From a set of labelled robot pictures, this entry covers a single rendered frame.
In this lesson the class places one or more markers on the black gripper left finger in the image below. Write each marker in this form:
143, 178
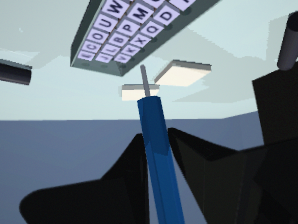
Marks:
120, 195

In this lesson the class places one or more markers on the blue stylus with silver tip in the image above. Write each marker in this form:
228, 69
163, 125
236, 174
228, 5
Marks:
159, 157

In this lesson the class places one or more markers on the grey keyboard with white letter keys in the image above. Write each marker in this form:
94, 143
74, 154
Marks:
115, 36

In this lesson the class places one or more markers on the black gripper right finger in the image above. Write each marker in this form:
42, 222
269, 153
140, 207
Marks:
220, 178

